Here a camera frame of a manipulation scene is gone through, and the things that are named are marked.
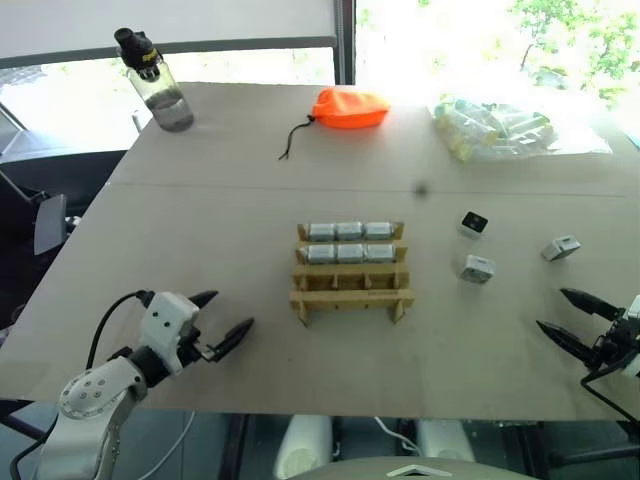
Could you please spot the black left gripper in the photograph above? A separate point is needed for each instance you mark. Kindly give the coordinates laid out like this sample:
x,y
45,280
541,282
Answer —
x,y
192,348

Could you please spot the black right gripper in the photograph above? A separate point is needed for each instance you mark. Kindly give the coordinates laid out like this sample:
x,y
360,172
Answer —
x,y
614,345

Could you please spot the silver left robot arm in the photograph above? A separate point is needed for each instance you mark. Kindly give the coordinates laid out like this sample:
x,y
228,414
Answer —
x,y
90,415

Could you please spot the wooden rack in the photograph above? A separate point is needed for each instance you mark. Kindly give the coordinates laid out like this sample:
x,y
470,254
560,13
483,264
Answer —
x,y
350,295

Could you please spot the white rounded robot leg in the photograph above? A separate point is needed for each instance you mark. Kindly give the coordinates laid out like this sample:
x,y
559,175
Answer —
x,y
302,445
445,440

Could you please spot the grey flat panel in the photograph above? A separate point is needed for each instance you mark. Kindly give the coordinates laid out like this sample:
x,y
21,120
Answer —
x,y
49,224

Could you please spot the clear plastic bag of items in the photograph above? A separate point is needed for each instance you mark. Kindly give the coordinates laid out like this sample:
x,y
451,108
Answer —
x,y
500,130

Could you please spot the grey robot torso cover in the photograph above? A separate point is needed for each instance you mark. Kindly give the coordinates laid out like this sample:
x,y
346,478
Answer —
x,y
400,469

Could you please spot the clear water bottle black cap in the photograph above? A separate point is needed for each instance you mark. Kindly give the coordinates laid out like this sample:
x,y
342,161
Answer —
x,y
160,90

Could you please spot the black chair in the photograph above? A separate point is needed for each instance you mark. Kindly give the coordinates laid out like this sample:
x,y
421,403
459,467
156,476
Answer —
x,y
30,170

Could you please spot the small box with black top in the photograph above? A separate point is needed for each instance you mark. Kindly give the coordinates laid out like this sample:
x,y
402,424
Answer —
x,y
473,224

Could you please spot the dark window frame post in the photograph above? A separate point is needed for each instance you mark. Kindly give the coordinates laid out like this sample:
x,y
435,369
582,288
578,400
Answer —
x,y
344,42

